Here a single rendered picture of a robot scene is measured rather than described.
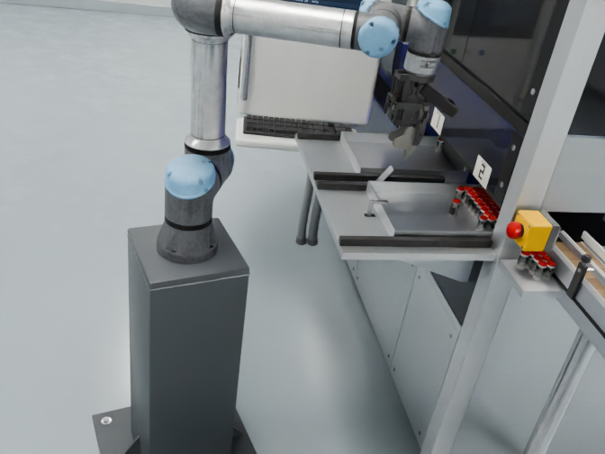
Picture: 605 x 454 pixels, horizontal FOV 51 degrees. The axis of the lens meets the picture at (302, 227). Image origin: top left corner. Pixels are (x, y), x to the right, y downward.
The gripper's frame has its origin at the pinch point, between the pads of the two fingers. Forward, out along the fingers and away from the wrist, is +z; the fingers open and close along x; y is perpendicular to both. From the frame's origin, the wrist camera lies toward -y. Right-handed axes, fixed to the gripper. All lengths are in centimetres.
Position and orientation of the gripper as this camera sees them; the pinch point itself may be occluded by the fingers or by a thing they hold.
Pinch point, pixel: (409, 153)
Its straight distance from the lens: 156.6
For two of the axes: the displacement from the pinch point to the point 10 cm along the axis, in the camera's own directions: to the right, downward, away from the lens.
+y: -9.7, -0.1, -2.3
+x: 1.9, 5.3, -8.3
